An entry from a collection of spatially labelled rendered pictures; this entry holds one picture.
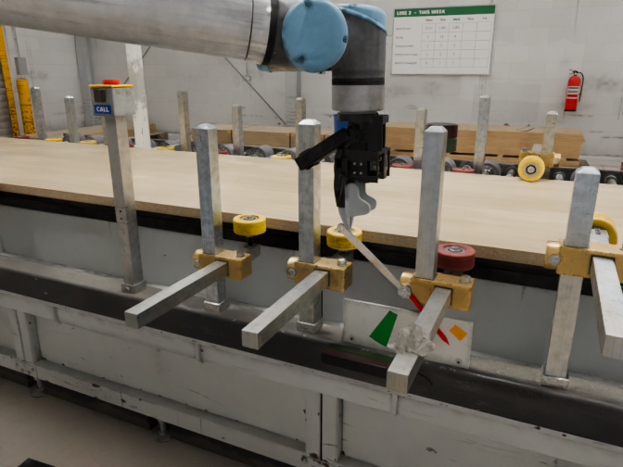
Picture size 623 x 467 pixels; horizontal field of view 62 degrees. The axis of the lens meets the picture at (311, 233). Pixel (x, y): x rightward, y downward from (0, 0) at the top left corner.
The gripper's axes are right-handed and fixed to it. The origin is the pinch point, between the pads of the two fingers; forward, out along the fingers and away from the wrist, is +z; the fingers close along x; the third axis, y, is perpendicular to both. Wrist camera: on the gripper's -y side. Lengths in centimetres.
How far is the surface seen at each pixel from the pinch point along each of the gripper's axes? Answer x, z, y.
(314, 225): 6.6, 3.6, -9.3
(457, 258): 11.5, 8.2, 19.1
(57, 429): 18, 97, -118
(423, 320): -9.3, 12.3, 17.5
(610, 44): 722, -56, 86
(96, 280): 8, 28, -76
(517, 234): 32.9, 8.5, 28.7
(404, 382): -26.2, 13.4, 19.0
